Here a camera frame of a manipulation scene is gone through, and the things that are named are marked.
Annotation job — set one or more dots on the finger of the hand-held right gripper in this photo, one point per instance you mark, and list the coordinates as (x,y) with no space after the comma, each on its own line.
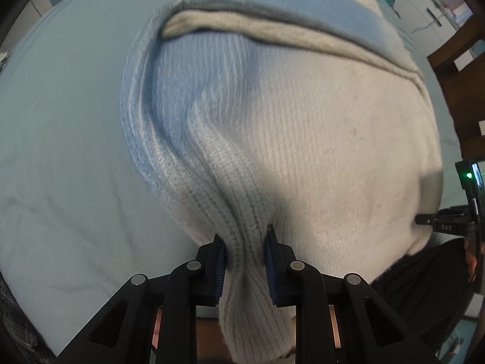
(428,218)

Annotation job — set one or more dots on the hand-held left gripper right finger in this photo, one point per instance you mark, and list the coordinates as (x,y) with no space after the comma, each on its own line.
(271,265)

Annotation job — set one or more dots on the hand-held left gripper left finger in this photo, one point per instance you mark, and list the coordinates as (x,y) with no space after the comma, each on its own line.
(219,269)

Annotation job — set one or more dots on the white and blue knit sweater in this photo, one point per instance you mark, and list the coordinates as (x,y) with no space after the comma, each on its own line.
(303,140)

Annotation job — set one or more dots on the person's right hand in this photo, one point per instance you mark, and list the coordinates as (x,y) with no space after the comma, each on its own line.
(471,261)

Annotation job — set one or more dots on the brown wooden chair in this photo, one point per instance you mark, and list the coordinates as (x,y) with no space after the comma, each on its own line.
(462,83)

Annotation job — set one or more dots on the white cabinet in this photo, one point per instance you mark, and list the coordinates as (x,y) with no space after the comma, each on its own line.
(424,3)

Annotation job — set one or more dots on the light blue bed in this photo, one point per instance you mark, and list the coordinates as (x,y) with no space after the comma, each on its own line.
(68,140)

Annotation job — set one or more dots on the grey plaid cloth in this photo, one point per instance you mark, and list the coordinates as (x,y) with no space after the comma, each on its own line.
(19,330)

